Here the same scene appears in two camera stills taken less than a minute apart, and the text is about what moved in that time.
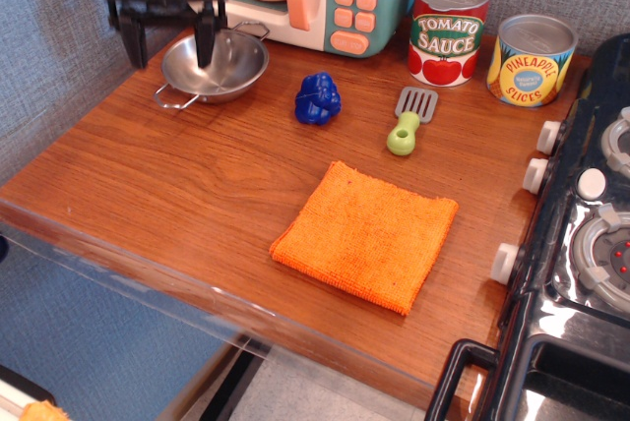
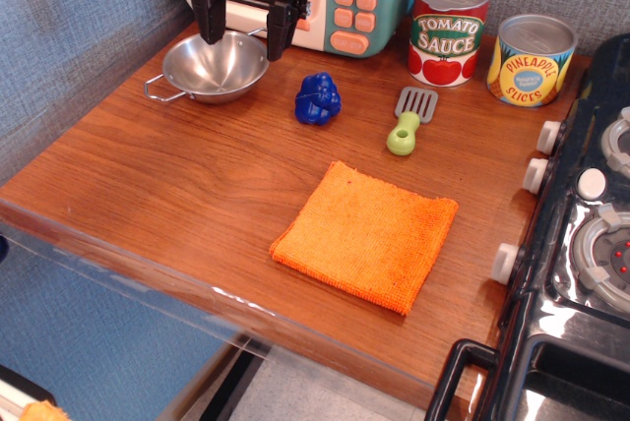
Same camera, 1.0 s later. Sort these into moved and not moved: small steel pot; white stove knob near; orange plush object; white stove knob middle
Moved: small steel pot
Not moved: orange plush object; white stove knob near; white stove knob middle
